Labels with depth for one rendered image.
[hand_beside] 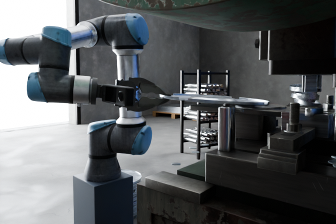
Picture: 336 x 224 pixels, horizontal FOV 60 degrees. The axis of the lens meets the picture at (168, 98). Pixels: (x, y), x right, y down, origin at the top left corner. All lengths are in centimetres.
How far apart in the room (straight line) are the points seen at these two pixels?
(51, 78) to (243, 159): 49
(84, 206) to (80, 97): 61
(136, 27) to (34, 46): 39
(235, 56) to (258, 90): 112
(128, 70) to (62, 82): 38
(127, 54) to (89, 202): 58
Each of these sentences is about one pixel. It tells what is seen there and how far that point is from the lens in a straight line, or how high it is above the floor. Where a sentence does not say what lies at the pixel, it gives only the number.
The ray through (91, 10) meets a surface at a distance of 605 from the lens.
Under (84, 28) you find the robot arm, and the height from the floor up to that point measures 103.
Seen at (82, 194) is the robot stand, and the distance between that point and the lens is 127.
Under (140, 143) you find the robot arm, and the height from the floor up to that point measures 61.
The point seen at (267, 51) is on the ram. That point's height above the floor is 91.
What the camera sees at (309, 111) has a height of 79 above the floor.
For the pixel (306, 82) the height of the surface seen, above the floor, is 84.
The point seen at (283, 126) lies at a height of 75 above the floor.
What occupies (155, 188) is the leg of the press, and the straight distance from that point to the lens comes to 63.
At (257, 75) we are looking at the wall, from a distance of 789.
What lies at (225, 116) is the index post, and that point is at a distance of 59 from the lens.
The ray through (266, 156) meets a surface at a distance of 51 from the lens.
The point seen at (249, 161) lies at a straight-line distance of 55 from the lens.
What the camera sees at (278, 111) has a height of 78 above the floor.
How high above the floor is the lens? 85
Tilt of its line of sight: 4 degrees down
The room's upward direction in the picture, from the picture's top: straight up
